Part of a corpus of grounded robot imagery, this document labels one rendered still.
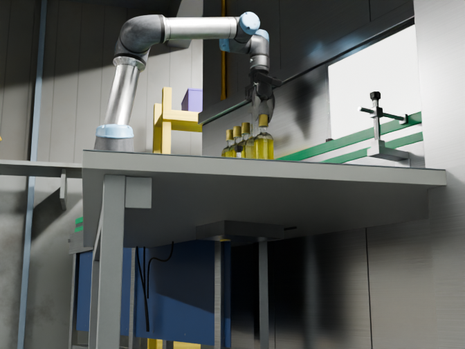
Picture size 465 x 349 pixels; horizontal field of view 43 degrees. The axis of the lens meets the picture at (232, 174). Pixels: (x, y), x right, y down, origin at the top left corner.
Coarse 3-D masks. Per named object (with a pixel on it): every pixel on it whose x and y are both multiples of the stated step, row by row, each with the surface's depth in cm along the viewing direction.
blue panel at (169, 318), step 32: (128, 256) 280; (160, 256) 251; (192, 256) 228; (224, 256) 208; (128, 288) 275; (160, 288) 248; (192, 288) 225; (224, 288) 206; (128, 320) 271; (160, 320) 245; (192, 320) 222; (224, 320) 204
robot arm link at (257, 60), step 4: (256, 56) 225; (260, 56) 224; (264, 56) 225; (252, 60) 226; (256, 60) 224; (260, 60) 224; (264, 60) 225; (268, 60) 227; (252, 64) 225; (256, 64) 224; (260, 64) 224; (264, 64) 224; (268, 64) 226; (268, 68) 227
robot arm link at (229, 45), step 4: (220, 40) 225; (224, 40) 221; (228, 40) 221; (232, 40) 219; (220, 44) 225; (224, 44) 222; (228, 44) 222; (232, 44) 221; (236, 44) 220; (240, 44) 220; (244, 44) 221; (248, 44) 224; (220, 48) 225; (224, 48) 223; (228, 48) 223; (232, 48) 223; (236, 48) 223; (240, 48) 223; (244, 48) 224; (248, 48) 225; (228, 52) 226; (232, 52) 226; (236, 52) 226; (240, 52) 226; (244, 52) 226; (248, 52) 226
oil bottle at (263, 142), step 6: (264, 132) 219; (258, 138) 217; (264, 138) 216; (270, 138) 218; (258, 144) 217; (264, 144) 216; (270, 144) 217; (258, 150) 217; (264, 150) 215; (270, 150) 217; (258, 156) 216; (264, 156) 215; (270, 156) 216
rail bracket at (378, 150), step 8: (376, 96) 152; (376, 104) 152; (368, 112) 150; (376, 112) 150; (384, 112) 153; (376, 120) 151; (400, 120) 158; (376, 128) 151; (376, 136) 150; (376, 144) 149; (384, 144) 150; (368, 152) 150; (376, 152) 148; (384, 152) 148; (392, 152) 150; (400, 152) 152; (392, 160) 154; (400, 160) 154; (408, 160) 152
